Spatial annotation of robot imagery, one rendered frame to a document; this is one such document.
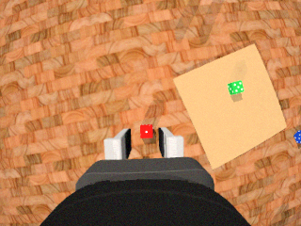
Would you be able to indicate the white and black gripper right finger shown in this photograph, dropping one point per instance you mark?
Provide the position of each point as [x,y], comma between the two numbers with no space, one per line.
[170,145]

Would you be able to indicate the red die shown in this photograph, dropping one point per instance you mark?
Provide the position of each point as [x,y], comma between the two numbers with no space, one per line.
[146,130]

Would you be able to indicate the blue die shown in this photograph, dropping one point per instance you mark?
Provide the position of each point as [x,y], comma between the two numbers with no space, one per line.
[297,136]

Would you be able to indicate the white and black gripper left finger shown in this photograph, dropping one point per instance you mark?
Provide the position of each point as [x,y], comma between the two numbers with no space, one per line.
[119,146]

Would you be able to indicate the tan square mat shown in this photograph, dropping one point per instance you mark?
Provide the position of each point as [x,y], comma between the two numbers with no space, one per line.
[229,125]

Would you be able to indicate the green die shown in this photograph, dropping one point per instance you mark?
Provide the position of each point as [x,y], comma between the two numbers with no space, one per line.
[236,87]

